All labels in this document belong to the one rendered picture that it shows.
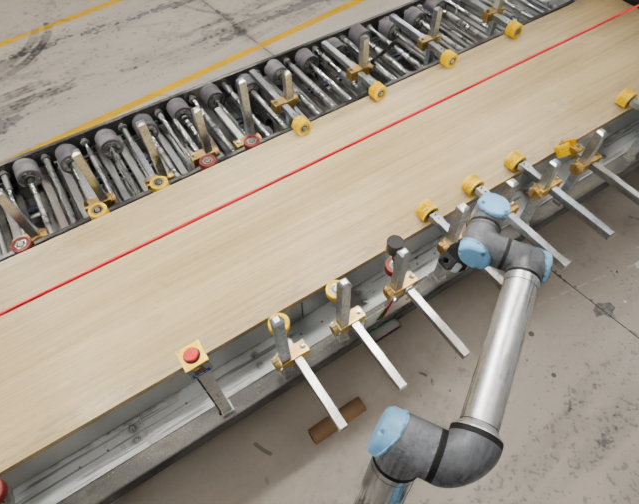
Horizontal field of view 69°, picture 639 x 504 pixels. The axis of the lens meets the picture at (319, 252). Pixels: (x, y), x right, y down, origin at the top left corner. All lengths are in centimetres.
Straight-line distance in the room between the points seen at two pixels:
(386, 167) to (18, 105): 336
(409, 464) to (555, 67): 233
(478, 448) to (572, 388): 179
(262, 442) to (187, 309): 96
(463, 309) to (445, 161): 98
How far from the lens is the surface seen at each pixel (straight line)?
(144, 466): 187
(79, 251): 212
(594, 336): 303
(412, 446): 107
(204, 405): 195
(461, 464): 109
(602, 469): 278
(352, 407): 245
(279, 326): 145
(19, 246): 226
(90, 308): 195
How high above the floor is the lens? 244
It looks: 56 degrees down
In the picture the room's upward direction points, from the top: 2 degrees counter-clockwise
